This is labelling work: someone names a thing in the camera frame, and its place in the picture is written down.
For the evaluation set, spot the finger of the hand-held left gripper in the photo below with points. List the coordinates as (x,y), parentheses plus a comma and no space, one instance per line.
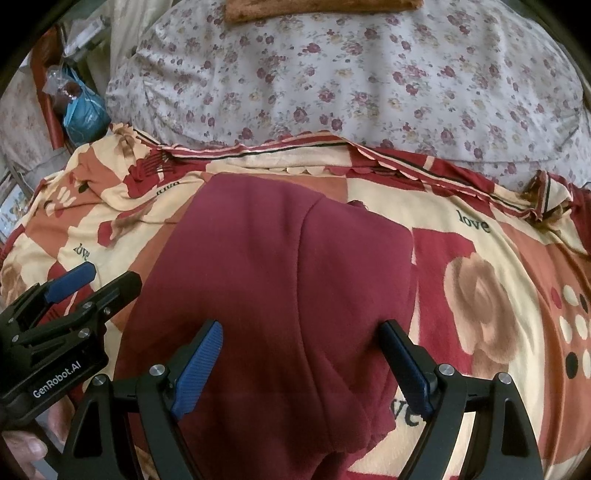
(69,280)
(117,288)

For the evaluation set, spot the clear plastic bag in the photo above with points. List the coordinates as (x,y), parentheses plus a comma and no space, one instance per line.
(62,85)

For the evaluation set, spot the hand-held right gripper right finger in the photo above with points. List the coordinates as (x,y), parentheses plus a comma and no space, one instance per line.
(406,364)

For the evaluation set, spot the blue plastic bag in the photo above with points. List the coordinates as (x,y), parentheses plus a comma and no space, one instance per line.
(85,115)

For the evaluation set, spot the brown patchwork pillow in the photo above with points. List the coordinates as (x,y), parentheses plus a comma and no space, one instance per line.
(300,10)

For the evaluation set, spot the person's left hand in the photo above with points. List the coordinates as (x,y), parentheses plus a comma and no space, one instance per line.
(25,445)

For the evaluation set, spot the floral bed sheet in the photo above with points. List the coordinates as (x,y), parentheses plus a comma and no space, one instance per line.
(369,69)

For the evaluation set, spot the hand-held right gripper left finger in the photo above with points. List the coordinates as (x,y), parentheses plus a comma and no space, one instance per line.
(198,369)

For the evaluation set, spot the cream curtain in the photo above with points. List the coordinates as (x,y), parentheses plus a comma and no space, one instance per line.
(115,37)

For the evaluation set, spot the red chair frame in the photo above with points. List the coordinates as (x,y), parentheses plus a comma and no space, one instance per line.
(44,60)

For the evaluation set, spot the dark red garment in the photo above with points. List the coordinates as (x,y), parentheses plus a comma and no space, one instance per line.
(277,277)

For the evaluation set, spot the red cream printed blanket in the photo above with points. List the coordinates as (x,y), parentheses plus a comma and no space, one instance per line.
(485,300)

